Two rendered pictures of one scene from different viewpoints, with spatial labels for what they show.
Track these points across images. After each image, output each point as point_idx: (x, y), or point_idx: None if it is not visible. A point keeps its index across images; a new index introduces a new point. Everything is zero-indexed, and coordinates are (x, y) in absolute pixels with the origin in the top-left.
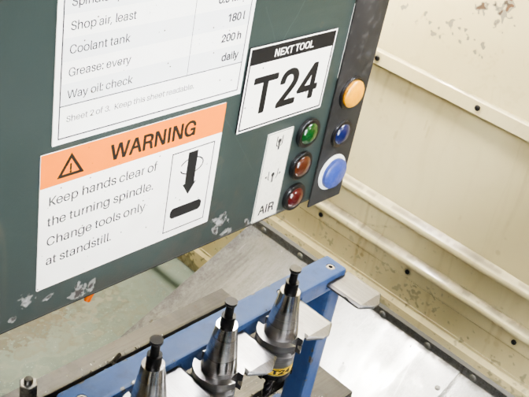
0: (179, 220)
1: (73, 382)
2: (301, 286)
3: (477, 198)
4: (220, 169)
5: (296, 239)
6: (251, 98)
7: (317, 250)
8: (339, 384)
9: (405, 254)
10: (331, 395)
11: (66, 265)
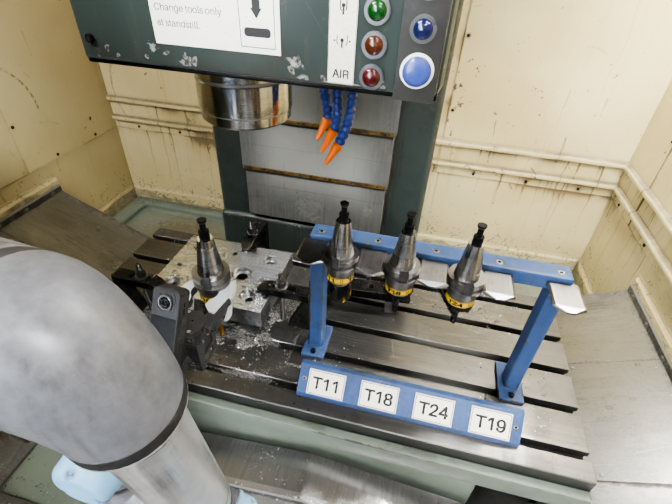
0: (254, 41)
1: (414, 284)
2: (519, 267)
3: None
4: (285, 10)
5: (650, 311)
6: None
7: (660, 326)
8: (572, 397)
9: None
10: (556, 396)
11: (172, 33)
